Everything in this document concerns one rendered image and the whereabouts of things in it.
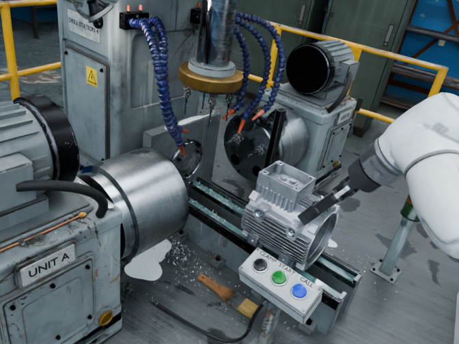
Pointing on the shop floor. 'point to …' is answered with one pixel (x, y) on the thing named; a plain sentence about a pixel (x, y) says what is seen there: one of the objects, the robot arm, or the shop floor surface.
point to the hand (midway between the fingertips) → (311, 213)
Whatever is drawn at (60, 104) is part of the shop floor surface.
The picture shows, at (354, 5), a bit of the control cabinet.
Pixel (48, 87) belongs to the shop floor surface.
